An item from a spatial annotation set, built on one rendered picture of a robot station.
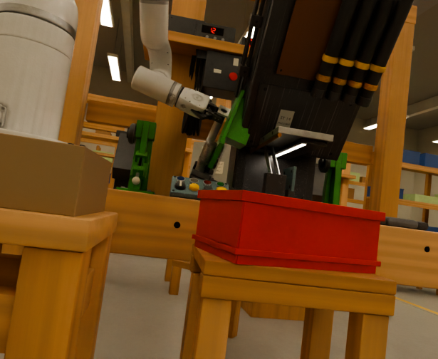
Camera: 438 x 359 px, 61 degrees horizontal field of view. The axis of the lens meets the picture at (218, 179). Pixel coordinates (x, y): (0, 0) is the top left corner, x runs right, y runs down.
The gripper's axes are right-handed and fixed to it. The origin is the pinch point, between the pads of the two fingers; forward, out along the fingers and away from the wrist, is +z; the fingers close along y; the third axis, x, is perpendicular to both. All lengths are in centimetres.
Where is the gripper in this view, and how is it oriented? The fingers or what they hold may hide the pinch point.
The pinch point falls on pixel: (219, 115)
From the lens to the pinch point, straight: 131.3
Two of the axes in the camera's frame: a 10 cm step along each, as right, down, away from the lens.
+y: 1.8, -6.2, 7.7
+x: -3.7, 6.8, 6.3
